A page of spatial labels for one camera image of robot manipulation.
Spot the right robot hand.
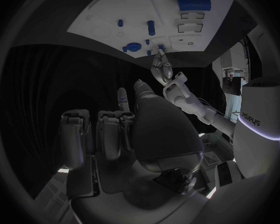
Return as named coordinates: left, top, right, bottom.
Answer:
left=59, top=79, right=222, bottom=224

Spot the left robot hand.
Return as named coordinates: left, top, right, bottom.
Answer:
left=150, top=48, right=174, bottom=85

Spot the white task board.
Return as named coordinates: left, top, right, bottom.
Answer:
left=66, top=0, right=236, bottom=59

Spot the blue gear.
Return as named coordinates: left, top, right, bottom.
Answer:
left=122, top=42, right=142, bottom=53

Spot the long blue cylinder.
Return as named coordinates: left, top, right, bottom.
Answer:
left=146, top=20, right=156, bottom=36

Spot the large blue cylinder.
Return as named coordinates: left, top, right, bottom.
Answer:
left=176, top=0, right=212, bottom=12

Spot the workshop machine rack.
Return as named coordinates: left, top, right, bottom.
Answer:
left=222, top=66, right=246, bottom=96

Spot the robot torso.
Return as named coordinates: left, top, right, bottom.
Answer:
left=232, top=77, right=280, bottom=180

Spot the white cable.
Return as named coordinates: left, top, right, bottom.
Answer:
left=196, top=97, right=226, bottom=116

